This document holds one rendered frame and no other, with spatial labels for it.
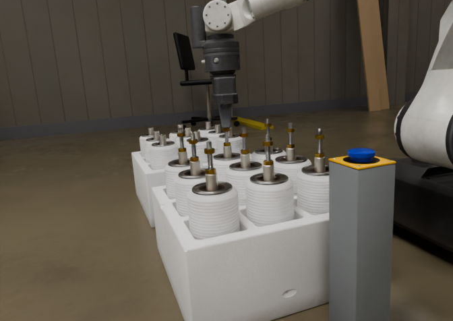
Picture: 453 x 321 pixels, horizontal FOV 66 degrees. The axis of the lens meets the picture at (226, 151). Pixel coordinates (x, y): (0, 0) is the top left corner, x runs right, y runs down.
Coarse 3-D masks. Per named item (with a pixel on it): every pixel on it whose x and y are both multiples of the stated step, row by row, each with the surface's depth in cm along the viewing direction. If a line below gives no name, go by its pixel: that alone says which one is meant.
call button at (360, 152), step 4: (352, 148) 56; (356, 148) 55; (360, 148) 55; (364, 148) 55; (368, 148) 55; (348, 152) 54; (352, 152) 53; (356, 152) 53; (360, 152) 53; (364, 152) 52; (368, 152) 52; (372, 152) 53; (352, 156) 53; (356, 156) 53; (360, 156) 52; (364, 156) 52; (368, 156) 52; (372, 156) 53; (356, 160) 53; (360, 160) 53; (364, 160) 53; (368, 160) 53
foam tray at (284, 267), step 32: (160, 192) 88; (160, 224) 83; (288, 224) 65; (320, 224) 66; (160, 256) 92; (192, 256) 58; (224, 256) 60; (256, 256) 62; (288, 256) 64; (320, 256) 67; (192, 288) 59; (224, 288) 61; (256, 288) 63; (288, 288) 66; (320, 288) 68; (192, 320) 60; (224, 320) 62; (256, 320) 64
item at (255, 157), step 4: (284, 152) 93; (252, 156) 94; (256, 156) 92; (260, 156) 91; (264, 156) 91; (272, 156) 90; (276, 156) 91; (252, 160) 94; (256, 160) 92; (260, 160) 91
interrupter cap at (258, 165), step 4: (232, 164) 82; (236, 164) 82; (240, 164) 82; (252, 164) 81; (256, 164) 80; (260, 164) 80; (232, 168) 78; (236, 168) 78; (240, 168) 78; (244, 168) 78; (248, 168) 77; (252, 168) 77; (256, 168) 77
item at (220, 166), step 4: (216, 160) 88; (220, 160) 88; (224, 160) 87; (228, 160) 87; (232, 160) 87; (236, 160) 87; (240, 160) 88; (216, 164) 87; (220, 164) 87; (224, 164) 87; (228, 164) 87; (216, 168) 88; (220, 168) 87; (224, 168) 87; (216, 172) 88; (220, 172) 87; (224, 172) 87; (220, 176) 88; (224, 176) 87; (220, 180) 88; (224, 180) 87
